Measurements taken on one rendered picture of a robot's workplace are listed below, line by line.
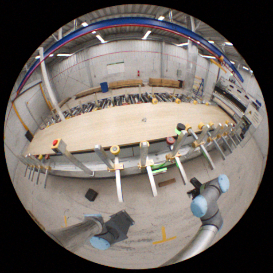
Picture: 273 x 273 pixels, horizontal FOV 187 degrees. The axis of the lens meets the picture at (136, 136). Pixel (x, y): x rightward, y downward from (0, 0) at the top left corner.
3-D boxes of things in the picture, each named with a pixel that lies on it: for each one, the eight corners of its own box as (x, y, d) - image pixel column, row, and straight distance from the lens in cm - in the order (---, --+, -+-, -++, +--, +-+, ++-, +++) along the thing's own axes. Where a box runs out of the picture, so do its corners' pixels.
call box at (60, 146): (64, 154, 55) (56, 147, 51) (58, 155, 60) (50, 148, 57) (68, 145, 58) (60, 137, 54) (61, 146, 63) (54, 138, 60)
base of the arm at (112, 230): (123, 237, 99) (121, 241, 91) (108, 242, 108) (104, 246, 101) (111, 223, 95) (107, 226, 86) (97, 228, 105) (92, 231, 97)
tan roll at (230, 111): (245, 130, 278) (247, 126, 276) (244, 130, 266) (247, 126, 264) (212, 99, 317) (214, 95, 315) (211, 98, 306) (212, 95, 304)
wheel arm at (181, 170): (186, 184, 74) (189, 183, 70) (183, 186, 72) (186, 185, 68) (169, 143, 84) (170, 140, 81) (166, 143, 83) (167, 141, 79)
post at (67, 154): (94, 176, 89) (63, 152, 56) (90, 176, 91) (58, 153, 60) (94, 172, 90) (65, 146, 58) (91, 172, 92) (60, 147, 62)
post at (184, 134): (167, 165, 88) (189, 132, 51) (164, 166, 87) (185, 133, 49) (166, 162, 89) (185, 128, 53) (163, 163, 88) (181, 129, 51)
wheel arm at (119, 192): (124, 201, 66) (122, 201, 62) (119, 201, 66) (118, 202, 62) (118, 152, 77) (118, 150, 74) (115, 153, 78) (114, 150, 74)
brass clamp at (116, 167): (124, 171, 69) (123, 169, 64) (108, 173, 72) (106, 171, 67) (123, 164, 71) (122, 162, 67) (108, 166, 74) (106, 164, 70)
